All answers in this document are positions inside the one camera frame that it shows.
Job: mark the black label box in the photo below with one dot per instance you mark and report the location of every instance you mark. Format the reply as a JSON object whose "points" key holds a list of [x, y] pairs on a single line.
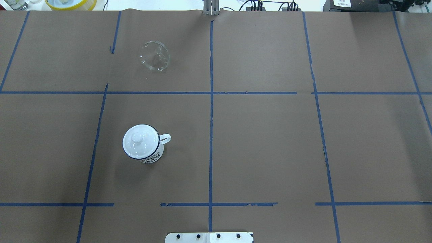
{"points": [[356, 6]]}

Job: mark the white enamel cup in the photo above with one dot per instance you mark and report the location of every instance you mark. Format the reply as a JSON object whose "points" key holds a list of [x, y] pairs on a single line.
{"points": [[164, 138]]}

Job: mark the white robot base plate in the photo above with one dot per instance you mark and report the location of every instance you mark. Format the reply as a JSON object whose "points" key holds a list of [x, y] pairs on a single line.
{"points": [[210, 237]]}

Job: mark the grey metal frame post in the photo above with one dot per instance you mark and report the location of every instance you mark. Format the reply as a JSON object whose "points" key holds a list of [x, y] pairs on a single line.
{"points": [[211, 7]]}

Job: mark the yellow rimmed bowl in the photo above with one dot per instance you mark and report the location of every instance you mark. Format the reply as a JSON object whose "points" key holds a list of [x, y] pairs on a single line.
{"points": [[71, 5]]}

